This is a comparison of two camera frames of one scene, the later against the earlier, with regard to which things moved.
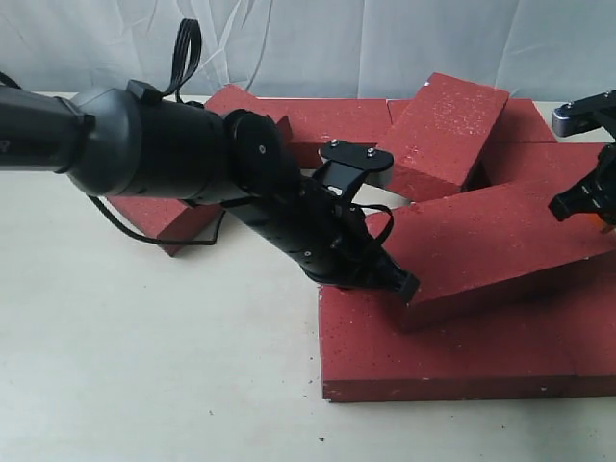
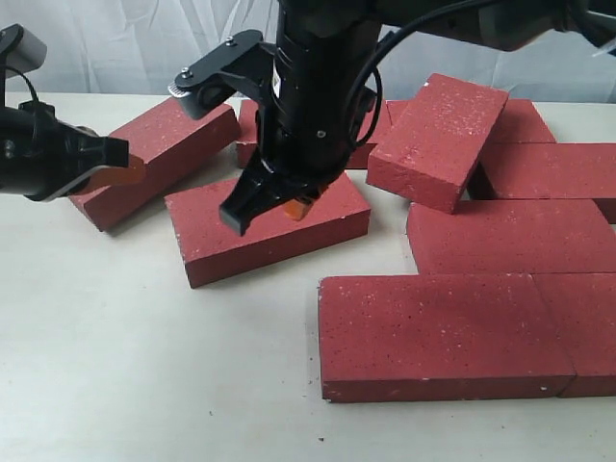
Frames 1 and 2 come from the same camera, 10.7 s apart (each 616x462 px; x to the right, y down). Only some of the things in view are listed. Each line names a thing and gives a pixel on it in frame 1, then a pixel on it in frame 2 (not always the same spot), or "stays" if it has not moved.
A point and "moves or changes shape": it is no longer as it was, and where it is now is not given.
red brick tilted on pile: (439, 135) stays
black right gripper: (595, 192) -> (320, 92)
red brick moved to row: (492, 249) -> (213, 250)
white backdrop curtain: (314, 48) stays
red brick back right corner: (521, 120) stays
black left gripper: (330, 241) -> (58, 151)
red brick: (176, 224) moves or changes shape
